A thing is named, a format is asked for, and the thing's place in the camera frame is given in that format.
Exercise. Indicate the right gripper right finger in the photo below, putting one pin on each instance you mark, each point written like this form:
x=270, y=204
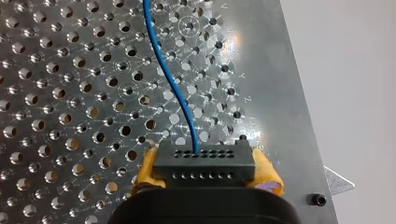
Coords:
x=266, y=177

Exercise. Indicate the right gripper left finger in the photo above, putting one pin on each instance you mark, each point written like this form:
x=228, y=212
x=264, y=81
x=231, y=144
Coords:
x=147, y=174

